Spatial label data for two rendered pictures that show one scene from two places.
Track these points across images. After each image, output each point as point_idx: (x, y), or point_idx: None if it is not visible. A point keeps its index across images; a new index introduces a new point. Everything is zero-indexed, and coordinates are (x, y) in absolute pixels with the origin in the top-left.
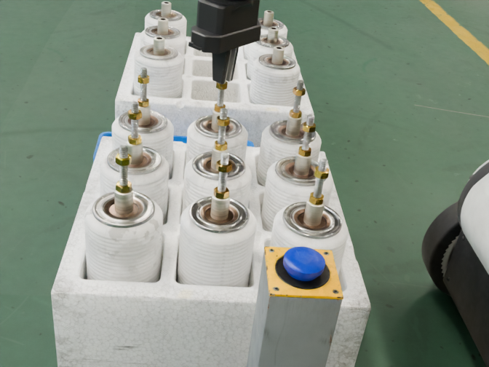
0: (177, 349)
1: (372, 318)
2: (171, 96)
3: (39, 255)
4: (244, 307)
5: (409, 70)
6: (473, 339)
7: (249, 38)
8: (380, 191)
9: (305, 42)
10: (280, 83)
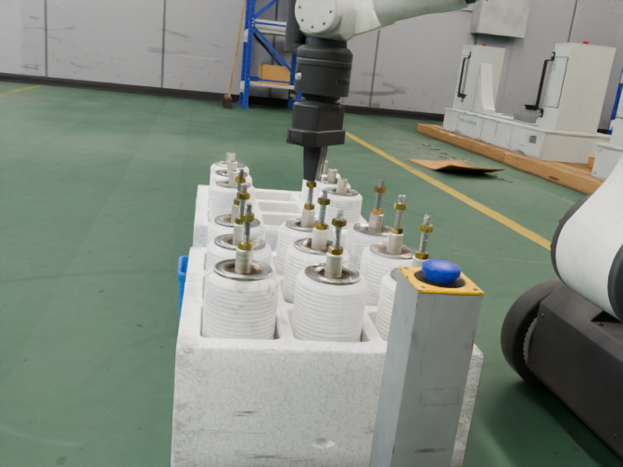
0: (298, 412)
1: None
2: None
3: (126, 365)
4: (365, 359)
5: (439, 229)
6: (571, 407)
7: (336, 140)
8: None
9: None
10: (347, 208)
